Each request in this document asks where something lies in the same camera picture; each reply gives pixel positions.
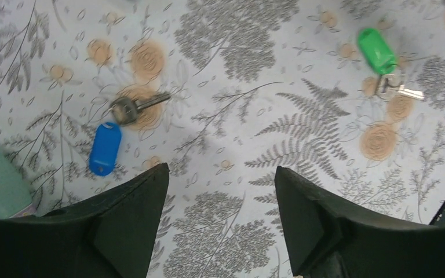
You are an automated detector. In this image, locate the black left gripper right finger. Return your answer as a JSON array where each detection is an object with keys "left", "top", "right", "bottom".
[{"left": 275, "top": 166, "right": 445, "bottom": 277}]

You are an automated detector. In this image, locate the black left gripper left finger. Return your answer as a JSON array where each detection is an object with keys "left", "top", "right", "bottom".
[{"left": 0, "top": 163, "right": 169, "bottom": 277}]

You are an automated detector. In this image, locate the blue tag key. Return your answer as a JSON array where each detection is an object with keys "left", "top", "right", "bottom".
[{"left": 89, "top": 92, "right": 171, "bottom": 177}]

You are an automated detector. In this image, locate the floral table mat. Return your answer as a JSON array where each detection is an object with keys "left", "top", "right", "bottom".
[{"left": 0, "top": 1, "right": 445, "bottom": 277}]

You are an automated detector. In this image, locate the green tag key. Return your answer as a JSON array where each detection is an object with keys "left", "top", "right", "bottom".
[{"left": 357, "top": 27, "right": 425, "bottom": 101}]

